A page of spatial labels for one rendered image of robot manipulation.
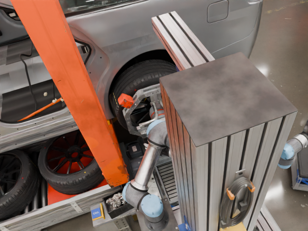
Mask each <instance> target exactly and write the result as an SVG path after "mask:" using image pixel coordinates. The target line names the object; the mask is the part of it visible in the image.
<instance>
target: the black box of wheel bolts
mask: <svg viewBox="0 0 308 231"><path fill-rule="evenodd" d="M123 189H124V188H122V189H120V190H118V191H116V192H114V193H112V194H110V195H108V196H105V197H103V198H102V199H103V202H104V205H105V207H106V210H107V213H108V214H109V216H110V217H111V219H113V218H115V217H117V216H119V215H121V214H123V213H125V212H127V211H129V210H131V209H133V208H134V207H133V206H132V205H130V204H129V203H127V202H126V200H124V199H123V196H122V192H123Z"/></svg>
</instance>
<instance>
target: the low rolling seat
mask: <svg viewBox="0 0 308 231"><path fill-rule="evenodd" d="M290 167H291V175H292V183H291V184H290V187H291V188H292V189H293V190H295V191H297V190H303V191H308V145H307V146H306V147H304V148H303V149H302V150H300V151H299V152H298V153H297V154H296V156H295V158H294V160H293V163H292V165H291V166H290Z"/></svg>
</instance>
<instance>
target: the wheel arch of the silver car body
mask: <svg viewBox="0 0 308 231"><path fill-rule="evenodd" d="M134 57H137V62H138V63H139V62H142V61H146V60H154V59H155V60H156V59H157V60H164V61H168V62H170V63H172V64H173V65H175V66H176V64H175V63H174V61H173V59H172V58H171V56H170V55H169V53H168V52H167V50H166V49H152V50H148V51H145V52H142V53H140V54H138V55H136V56H134ZM134 57H133V58H131V59H130V60H128V61H127V62H126V63H127V65H126V63H125V64H124V65H123V66H122V67H121V68H120V69H119V70H118V71H117V72H116V74H115V75H114V77H113V79H112V81H111V83H110V86H109V89H108V94H107V103H108V108H109V111H110V113H111V115H112V117H113V118H115V116H114V113H113V109H112V106H111V103H110V99H109V95H110V94H111V92H112V89H113V85H114V83H115V82H116V80H117V78H118V77H119V76H120V75H121V74H122V73H123V72H124V71H125V70H126V67H127V68H129V67H131V66H133V65H134V64H135V60H134Z"/></svg>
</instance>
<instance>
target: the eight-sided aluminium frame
mask: <svg viewBox="0 0 308 231"><path fill-rule="evenodd" d="M157 93H161V90H160V84H156V85H153V86H150V87H147V88H143V89H140V90H138V91H137V92H136V93H135V95H134V96H133V98H132V99H133V101H134V103H133V105H132V106H131V107H130V108H129V109H128V108H124V109H123V115H124V118H125V120H126V124H127V128H128V130H129V133H130V134H132V135H133V134H134V135H138V136H141V133H140V132H138V131H137V128H136V127H135V126H132V122H131V119H130V114H131V113H132V112H133V111H134V109H135V108H136V107H137V105H138V104H139V103H140V101H141V100H142V99H143V98H146V97H148V96H150V95H155V94H157Z"/></svg>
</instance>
